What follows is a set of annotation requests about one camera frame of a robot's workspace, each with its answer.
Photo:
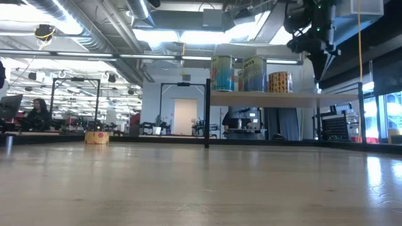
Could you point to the long tube light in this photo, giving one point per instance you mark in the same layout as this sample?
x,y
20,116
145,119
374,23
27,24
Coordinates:
x,y
94,55

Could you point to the person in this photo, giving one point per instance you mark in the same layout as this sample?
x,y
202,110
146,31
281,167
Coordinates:
x,y
230,121
37,117

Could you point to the grey duct box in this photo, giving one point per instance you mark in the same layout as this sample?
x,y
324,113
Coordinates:
x,y
216,19

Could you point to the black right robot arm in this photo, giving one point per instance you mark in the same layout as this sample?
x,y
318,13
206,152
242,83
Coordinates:
x,y
325,19

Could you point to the grey curtain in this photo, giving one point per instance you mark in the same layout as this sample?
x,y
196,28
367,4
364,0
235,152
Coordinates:
x,y
289,124

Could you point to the black pegboard cart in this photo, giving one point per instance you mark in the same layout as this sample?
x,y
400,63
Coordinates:
x,y
335,127

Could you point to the wooden shelf with black frame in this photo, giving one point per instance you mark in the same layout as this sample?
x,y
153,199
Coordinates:
x,y
361,119

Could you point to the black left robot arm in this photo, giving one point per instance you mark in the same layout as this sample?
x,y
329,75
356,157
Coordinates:
x,y
2,75

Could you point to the black aluminium table frame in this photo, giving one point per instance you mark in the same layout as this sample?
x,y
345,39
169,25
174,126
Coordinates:
x,y
282,142

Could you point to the short orange dotted can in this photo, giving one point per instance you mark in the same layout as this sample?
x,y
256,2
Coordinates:
x,y
96,138

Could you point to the dark wall screen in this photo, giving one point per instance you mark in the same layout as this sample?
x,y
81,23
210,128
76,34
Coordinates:
x,y
255,114

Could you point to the tall yellow purple can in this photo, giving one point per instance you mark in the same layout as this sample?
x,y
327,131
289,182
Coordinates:
x,y
255,75

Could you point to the dark computer monitor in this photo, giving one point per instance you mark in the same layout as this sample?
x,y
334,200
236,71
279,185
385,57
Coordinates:
x,y
11,106

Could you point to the silver ventilation duct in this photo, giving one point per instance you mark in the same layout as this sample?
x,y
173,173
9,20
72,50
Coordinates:
x,y
91,40

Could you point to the wooden shelf board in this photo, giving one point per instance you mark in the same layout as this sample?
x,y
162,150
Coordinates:
x,y
282,100

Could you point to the silver ceiling hood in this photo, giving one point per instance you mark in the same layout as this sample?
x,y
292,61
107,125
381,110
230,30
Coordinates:
x,y
351,28

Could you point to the white bottle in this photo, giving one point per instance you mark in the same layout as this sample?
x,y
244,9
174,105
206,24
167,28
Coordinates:
x,y
240,123

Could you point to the tall blue tomato-print can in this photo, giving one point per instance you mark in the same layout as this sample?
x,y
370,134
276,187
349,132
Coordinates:
x,y
223,73

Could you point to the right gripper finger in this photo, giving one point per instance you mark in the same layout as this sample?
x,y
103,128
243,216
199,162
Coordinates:
x,y
318,66
328,61

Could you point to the black gantry frame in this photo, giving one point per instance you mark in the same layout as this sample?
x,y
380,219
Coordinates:
x,y
183,83
75,79

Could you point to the black shelf support frame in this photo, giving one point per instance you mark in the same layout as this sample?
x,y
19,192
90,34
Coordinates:
x,y
207,113

